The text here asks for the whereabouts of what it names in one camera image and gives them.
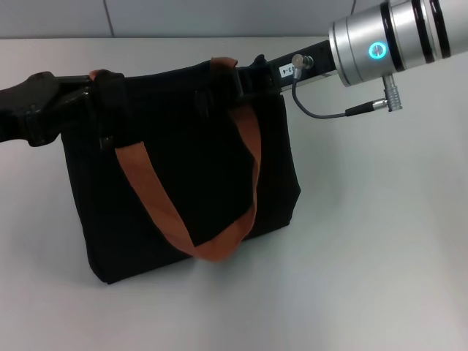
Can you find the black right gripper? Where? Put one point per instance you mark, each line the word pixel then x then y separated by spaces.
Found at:
pixel 307 67

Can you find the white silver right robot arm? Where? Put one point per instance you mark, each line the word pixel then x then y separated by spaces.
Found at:
pixel 351 47

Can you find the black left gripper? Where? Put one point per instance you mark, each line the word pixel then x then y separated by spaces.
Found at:
pixel 33 109

